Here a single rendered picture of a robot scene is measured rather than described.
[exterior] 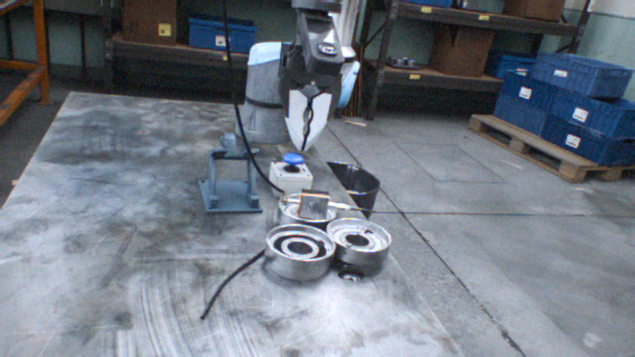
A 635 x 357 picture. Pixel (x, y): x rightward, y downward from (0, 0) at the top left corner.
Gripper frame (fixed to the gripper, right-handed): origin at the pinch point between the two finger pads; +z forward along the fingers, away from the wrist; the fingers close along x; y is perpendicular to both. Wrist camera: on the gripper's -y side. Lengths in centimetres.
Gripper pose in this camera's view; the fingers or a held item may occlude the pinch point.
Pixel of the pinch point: (304, 143)
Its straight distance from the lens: 76.7
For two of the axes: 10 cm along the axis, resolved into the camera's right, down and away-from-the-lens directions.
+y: -2.6, -2.9, 9.2
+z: -1.2, 9.6, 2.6
